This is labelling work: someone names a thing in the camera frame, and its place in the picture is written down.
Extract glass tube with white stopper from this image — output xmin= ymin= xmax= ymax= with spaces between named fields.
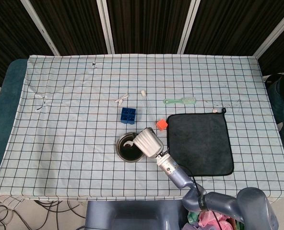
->
xmin=141 ymin=90 xmax=155 ymax=125

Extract purple plastic bag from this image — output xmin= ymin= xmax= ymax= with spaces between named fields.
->
xmin=182 ymin=222 xmax=200 ymax=230

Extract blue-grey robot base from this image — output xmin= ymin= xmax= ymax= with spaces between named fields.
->
xmin=85 ymin=200 xmax=188 ymax=230

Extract pink plastic bag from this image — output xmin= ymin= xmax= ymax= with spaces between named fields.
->
xmin=198 ymin=210 xmax=231 ymax=230

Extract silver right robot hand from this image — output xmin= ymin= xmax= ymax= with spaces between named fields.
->
xmin=132 ymin=127 xmax=165 ymax=159

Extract green plastic bag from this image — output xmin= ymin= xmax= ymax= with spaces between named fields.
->
xmin=187 ymin=210 xmax=201 ymax=222

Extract blue four-cell block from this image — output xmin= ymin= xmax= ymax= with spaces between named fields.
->
xmin=120 ymin=107 xmax=137 ymax=125

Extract white checked tablecloth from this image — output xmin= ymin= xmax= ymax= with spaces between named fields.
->
xmin=0 ymin=54 xmax=284 ymax=201

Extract black floor cables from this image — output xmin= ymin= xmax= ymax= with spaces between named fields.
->
xmin=0 ymin=196 xmax=85 ymax=230

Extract orange cube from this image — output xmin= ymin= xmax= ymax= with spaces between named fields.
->
xmin=155 ymin=118 xmax=168 ymax=131

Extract round metal cup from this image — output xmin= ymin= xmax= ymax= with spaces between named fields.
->
xmin=115 ymin=132 xmax=147 ymax=163

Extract white partition post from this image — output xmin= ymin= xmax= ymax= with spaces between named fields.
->
xmin=177 ymin=0 xmax=201 ymax=55
xmin=253 ymin=0 xmax=284 ymax=58
xmin=21 ymin=0 xmax=60 ymax=56
xmin=96 ymin=0 xmax=116 ymax=55

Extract green plastic brush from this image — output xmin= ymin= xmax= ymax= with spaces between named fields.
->
xmin=163 ymin=96 xmax=197 ymax=106

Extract black cloth mat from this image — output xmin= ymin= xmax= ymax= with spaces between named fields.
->
xmin=166 ymin=107 xmax=235 ymax=177

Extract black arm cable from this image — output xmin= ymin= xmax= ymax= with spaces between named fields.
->
xmin=180 ymin=165 xmax=223 ymax=230

